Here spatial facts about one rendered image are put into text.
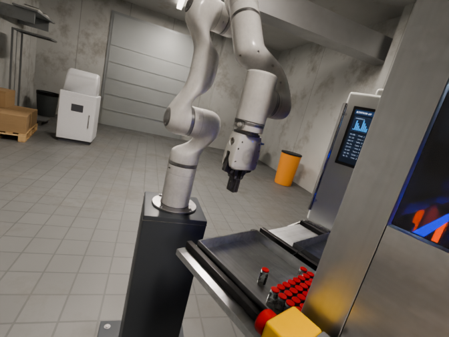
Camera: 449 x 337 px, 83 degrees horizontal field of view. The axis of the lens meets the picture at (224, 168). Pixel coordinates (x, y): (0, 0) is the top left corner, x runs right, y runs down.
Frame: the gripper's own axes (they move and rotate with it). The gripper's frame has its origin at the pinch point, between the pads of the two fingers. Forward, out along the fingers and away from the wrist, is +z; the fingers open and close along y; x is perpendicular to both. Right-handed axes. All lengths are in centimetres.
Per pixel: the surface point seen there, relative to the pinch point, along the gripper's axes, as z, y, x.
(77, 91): 16, 51, 500
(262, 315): 9.1, -19.2, -32.5
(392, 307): -1.3, -12.4, -45.6
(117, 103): 42, 205, 754
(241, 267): 22.0, 2.4, -9.4
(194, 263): 22.3, -10.0, -3.0
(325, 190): 10, 87, 13
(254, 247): 22.1, 14.9, -3.1
